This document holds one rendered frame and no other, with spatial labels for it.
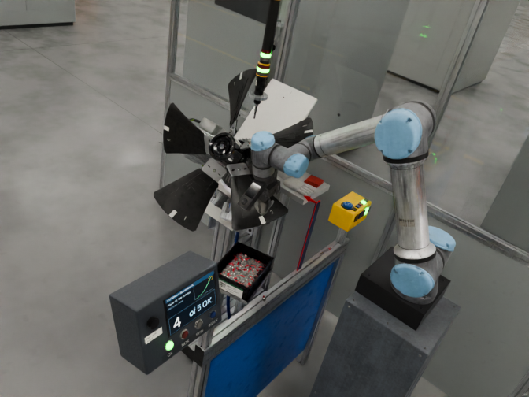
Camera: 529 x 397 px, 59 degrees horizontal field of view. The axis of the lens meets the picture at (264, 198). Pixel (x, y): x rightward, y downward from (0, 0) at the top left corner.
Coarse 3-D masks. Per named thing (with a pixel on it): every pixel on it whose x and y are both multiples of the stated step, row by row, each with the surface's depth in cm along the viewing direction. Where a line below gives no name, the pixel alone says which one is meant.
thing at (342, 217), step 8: (352, 192) 200; (344, 200) 194; (352, 200) 195; (360, 200) 196; (336, 208) 190; (344, 208) 188; (352, 208) 189; (360, 208) 191; (336, 216) 191; (344, 216) 189; (352, 216) 186; (336, 224) 193; (344, 224) 190; (352, 224) 191
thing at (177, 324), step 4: (180, 312) 115; (176, 316) 114; (180, 316) 115; (168, 320) 112; (172, 320) 113; (176, 320) 114; (180, 320) 115; (184, 320) 116; (168, 324) 112; (172, 324) 113; (176, 324) 114; (180, 324) 116; (184, 324) 117; (172, 328) 114; (176, 328) 115; (172, 332) 114
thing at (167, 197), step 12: (180, 180) 187; (192, 180) 187; (204, 180) 188; (156, 192) 188; (168, 192) 187; (180, 192) 187; (192, 192) 187; (204, 192) 189; (168, 204) 188; (180, 204) 188; (192, 204) 189; (204, 204) 190; (180, 216) 188; (192, 216) 189; (192, 228) 189
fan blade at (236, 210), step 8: (232, 176) 180; (240, 176) 181; (248, 176) 183; (232, 184) 178; (240, 184) 179; (248, 184) 180; (232, 192) 176; (240, 192) 177; (232, 200) 175; (232, 208) 173; (240, 208) 174; (272, 208) 176; (280, 208) 177; (232, 216) 172; (240, 216) 172; (248, 216) 172; (256, 216) 173; (264, 216) 173; (272, 216) 174; (280, 216) 174; (232, 224) 171; (240, 224) 171; (248, 224) 171; (256, 224) 171
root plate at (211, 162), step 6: (210, 162) 187; (216, 162) 188; (204, 168) 187; (210, 168) 188; (216, 168) 188; (222, 168) 189; (210, 174) 188; (216, 174) 189; (222, 174) 190; (216, 180) 190
